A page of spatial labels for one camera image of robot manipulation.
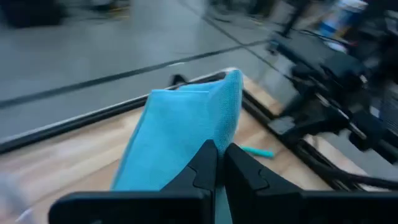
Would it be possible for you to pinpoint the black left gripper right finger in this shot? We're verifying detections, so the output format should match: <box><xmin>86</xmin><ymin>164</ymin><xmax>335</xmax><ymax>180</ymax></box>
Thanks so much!
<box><xmin>223</xmin><ymin>142</ymin><xmax>398</xmax><ymax>224</ymax></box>

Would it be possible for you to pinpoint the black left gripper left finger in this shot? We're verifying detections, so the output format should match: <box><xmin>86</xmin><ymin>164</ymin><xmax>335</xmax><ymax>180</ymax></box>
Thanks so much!
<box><xmin>48</xmin><ymin>139</ymin><xmax>218</xmax><ymax>224</ymax></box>

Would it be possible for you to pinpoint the blue microfibre cloth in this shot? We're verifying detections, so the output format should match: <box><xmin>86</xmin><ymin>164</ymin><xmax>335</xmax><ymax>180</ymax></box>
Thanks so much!
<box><xmin>110</xmin><ymin>68</ymin><xmax>244</xmax><ymax>224</ymax></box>

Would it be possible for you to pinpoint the blue white container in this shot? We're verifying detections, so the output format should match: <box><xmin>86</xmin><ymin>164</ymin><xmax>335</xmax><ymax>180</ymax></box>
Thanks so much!
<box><xmin>317</xmin><ymin>0</ymin><xmax>369</xmax><ymax>40</ymax></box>

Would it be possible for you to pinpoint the teal utensil handle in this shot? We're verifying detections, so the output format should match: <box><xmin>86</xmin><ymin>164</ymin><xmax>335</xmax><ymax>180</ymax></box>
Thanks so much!
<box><xmin>239</xmin><ymin>145</ymin><xmax>275</xmax><ymax>159</ymax></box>

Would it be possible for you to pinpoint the black cable bundle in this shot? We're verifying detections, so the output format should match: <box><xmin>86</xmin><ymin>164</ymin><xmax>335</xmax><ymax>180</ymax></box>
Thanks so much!
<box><xmin>292</xmin><ymin>141</ymin><xmax>398</xmax><ymax>191</ymax></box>

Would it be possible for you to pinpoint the black table edge rail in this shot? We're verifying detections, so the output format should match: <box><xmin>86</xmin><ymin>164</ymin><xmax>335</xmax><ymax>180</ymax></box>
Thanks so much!
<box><xmin>0</xmin><ymin>70</ymin><xmax>358</xmax><ymax>190</ymax></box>

